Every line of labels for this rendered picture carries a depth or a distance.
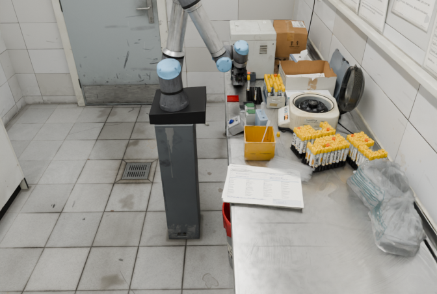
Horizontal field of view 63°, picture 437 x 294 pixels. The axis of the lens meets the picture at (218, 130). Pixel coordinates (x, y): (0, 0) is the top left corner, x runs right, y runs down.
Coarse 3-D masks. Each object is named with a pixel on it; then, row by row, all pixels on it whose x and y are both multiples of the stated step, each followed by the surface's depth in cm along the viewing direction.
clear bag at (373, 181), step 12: (360, 168) 134; (372, 168) 131; (384, 168) 126; (396, 168) 123; (348, 180) 143; (360, 180) 135; (372, 180) 130; (384, 180) 126; (396, 180) 125; (360, 192) 136; (372, 192) 129; (384, 192) 125; (396, 192) 124; (372, 204) 130
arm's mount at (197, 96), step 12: (156, 96) 196; (192, 96) 193; (204, 96) 192; (156, 108) 185; (192, 108) 182; (204, 108) 181; (156, 120) 181; (168, 120) 181; (180, 120) 181; (192, 120) 182; (204, 120) 182
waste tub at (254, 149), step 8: (248, 128) 163; (256, 128) 162; (264, 128) 162; (272, 128) 160; (248, 136) 165; (256, 136) 165; (272, 136) 159; (248, 144) 152; (256, 144) 152; (264, 144) 152; (272, 144) 152; (248, 152) 154; (256, 152) 154; (264, 152) 154; (272, 152) 154; (248, 160) 157; (256, 160) 156; (264, 160) 156
